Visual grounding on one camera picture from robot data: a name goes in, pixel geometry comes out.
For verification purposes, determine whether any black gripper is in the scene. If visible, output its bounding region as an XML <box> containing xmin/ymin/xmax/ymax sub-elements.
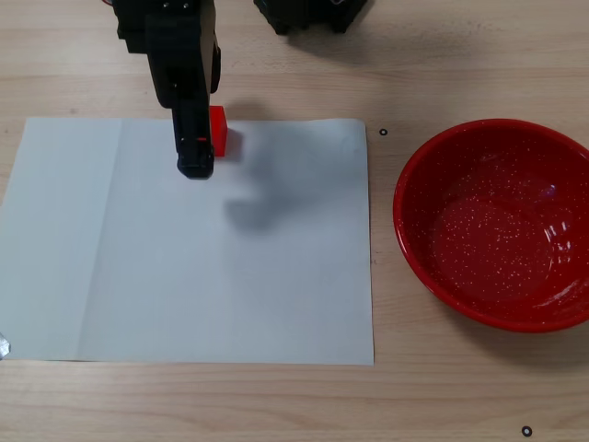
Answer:
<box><xmin>112</xmin><ymin>0</ymin><xmax>223</xmax><ymax>180</ymax></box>

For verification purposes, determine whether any red plastic cube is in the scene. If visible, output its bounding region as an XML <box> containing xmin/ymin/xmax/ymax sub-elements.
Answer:
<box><xmin>209</xmin><ymin>105</ymin><xmax>229</xmax><ymax>160</ymax></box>

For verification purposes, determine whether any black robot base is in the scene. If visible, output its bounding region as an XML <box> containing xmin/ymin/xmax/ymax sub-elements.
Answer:
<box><xmin>252</xmin><ymin>0</ymin><xmax>370</xmax><ymax>37</ymax></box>

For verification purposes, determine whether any red speckled enamel bowl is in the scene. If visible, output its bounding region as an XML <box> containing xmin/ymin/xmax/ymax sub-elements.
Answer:
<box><xmin>393</xmin><ymin>118</ymin><xmax>589</xmax><ymax>334</ymax></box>

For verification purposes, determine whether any white paper sheet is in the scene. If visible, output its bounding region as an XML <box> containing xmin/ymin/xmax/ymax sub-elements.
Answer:
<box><xmin>0</xmin><ymin>117</ymin><xmax>375</xmax><ymax>367</ymax></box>

